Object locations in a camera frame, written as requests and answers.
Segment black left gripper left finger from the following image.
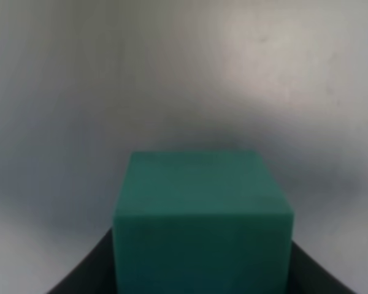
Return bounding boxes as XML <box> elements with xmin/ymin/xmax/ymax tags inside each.
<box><xmin>49</xmin><ymin>230</ymin><xmax>118</xmax><ymax>294</ymax></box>

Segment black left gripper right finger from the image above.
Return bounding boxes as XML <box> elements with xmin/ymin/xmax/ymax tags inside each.
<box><xmin>288</xmin><ymin>242</ymin><xmax>354</xmax><ymax>294</ymax></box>

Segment green block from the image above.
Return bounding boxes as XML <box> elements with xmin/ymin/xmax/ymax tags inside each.
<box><xmin>112</xmin><ymin>151</ymin><xmax>294</xmax><ymax>293</ymax></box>

